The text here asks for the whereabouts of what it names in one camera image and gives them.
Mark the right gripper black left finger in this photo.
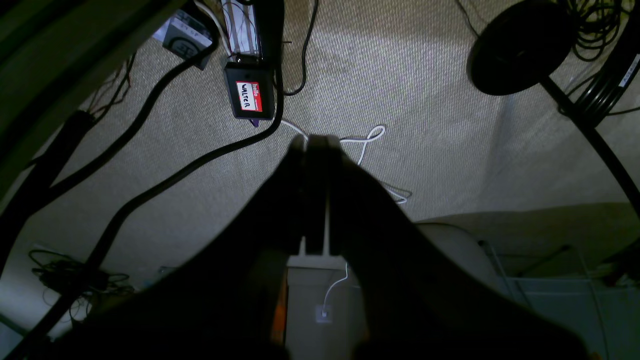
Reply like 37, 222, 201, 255
50, 136, 304, 360

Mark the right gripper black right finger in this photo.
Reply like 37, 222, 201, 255
306, 135, 589, 360

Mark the black box with name tag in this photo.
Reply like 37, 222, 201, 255
223, 62, 275, 122

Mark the grey labelled device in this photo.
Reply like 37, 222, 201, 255
151, 9, 218, 60

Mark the black round stand base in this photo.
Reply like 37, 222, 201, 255
466, 0, 576, 96

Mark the thick black cable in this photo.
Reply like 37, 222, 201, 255
0, 65, 286, 360

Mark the white thin cable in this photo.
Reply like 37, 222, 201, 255
280, 120, 413, 205

